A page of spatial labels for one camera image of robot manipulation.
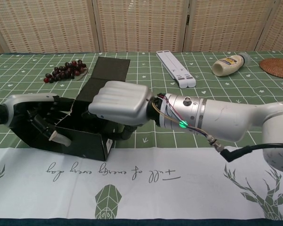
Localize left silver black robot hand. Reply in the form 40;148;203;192
2;93;74;148

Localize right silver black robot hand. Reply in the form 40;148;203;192
88;81;154;141

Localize black foldable cardboard box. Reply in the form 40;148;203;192
11;56;132;162

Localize dark red grape bunch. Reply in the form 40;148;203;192
42;60;87;84

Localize white folding stand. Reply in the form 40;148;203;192
155;50;196;89

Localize cream mayonnaise squeeze bottle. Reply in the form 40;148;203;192
212;53;252;77

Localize round brown woven coaster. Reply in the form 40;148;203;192
259;58;283;80

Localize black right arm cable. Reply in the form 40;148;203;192
207;135;283;163

